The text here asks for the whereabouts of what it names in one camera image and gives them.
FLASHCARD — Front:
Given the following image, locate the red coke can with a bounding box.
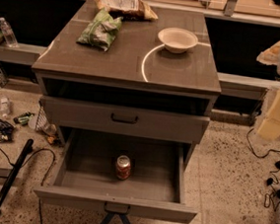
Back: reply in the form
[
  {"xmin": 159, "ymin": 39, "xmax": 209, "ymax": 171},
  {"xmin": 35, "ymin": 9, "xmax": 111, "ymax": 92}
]
[{"xmin": 115, "ymin": 155, "xmax": 132, "ymax": 180}]

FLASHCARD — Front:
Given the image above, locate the grey drawer cabinet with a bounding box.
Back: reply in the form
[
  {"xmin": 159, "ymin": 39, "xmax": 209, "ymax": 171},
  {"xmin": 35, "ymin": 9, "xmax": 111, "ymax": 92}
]
[{"xmin": 24, "ymin": 0, "xmax": 230, "ymax": 169}]

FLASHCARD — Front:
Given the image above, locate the open grey middle drawer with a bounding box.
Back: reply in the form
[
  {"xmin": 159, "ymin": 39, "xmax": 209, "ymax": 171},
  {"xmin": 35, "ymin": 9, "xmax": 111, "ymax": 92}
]
[{"xmin": 35, "ymin": 128, "xmax": 197, "ymax": 224}]

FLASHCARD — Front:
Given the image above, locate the closed grey upper drawer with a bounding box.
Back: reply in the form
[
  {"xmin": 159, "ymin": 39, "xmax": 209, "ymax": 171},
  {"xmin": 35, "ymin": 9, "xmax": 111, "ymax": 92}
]
[{"xmin": 40, "ymin": 96, "xmax": 210, "ymax": 143}]

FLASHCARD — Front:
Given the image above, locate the green can on floor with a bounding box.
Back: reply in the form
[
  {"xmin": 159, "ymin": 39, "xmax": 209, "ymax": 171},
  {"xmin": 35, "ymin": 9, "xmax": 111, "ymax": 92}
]
[{"xmin": 14, "ymin": 112, "xmax": 34, "ymax": 125}]

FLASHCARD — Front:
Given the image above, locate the white paper bowl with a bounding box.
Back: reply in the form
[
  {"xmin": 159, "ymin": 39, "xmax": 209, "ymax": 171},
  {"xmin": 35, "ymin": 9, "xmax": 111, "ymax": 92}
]
[{"xmin": 158, "ymin": 28, "xmax": 198, "ymax": 54}]

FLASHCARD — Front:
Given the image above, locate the brown chip bag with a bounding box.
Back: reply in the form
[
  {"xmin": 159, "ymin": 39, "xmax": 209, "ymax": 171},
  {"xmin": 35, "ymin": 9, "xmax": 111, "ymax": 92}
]
[{"xmin": 95, "ymin": 0, "xmax": 158, "ymax": 21}]

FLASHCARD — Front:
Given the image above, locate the green chip bag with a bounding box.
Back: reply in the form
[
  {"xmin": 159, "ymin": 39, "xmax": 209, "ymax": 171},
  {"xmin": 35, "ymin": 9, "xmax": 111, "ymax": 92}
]
[{"xmin": 77, "ymin": 8, "xmax": 122, "ymax": 51}]

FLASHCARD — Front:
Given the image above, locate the black bar on floor left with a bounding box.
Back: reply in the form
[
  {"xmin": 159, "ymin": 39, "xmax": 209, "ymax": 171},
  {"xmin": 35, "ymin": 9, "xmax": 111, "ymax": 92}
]
[{"xmin": 0, "ymin": 139, "xmax": 34, "ymax": 213}]

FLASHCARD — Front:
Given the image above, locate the clear water bottle on ledge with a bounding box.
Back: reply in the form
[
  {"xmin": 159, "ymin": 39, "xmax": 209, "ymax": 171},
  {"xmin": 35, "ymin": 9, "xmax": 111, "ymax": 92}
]
[{"xmin": 0, "ymin": 18, "xmax": 19, "ymax": 47}]

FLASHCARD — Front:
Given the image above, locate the small bottle on floor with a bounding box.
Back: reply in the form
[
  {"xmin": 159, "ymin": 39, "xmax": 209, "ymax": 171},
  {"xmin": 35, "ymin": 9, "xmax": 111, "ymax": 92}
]
[{"xmin": 0, "ymin": 96, "xmax": 11, "ymax": 117}]

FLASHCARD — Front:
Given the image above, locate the dark snack bag on floor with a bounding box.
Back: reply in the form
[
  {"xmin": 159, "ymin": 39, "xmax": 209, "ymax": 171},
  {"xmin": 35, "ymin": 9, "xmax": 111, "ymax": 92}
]
[{"xmin": 0, "ymin": 118, "xmax": 15, "ymax": 142}]

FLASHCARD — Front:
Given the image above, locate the black power adapter with cable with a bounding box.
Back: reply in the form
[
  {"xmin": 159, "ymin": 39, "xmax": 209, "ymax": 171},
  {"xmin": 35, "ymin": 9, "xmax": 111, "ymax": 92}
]
[{"xmin": 245, "ymin": 129, "xmax": 280, "ymax": 170}]

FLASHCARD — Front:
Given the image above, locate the wire basket beside cabinet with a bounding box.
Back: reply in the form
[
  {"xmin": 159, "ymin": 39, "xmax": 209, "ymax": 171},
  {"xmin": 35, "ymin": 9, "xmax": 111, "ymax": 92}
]
[{"xmin": 35, "ymin": 107, "xmax": 57, "ymax": 136}]

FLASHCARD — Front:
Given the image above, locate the black cable left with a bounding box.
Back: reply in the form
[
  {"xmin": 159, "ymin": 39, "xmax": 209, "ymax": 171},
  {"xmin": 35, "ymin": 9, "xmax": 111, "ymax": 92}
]
[{"xmin": 0, "ymin": 123, "xmax": 60, "ymax": 224}]

